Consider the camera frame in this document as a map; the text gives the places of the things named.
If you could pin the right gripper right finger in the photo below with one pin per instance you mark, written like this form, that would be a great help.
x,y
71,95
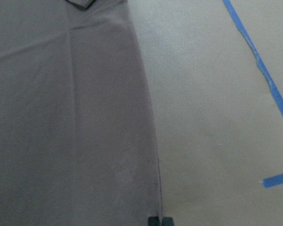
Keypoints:
x,y
168,221

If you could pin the dark brown t-shirt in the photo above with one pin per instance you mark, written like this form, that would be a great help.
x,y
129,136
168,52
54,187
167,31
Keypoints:
x,y
77,137

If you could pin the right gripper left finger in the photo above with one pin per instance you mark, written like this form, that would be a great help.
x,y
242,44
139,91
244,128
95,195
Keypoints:
x,y
153,221

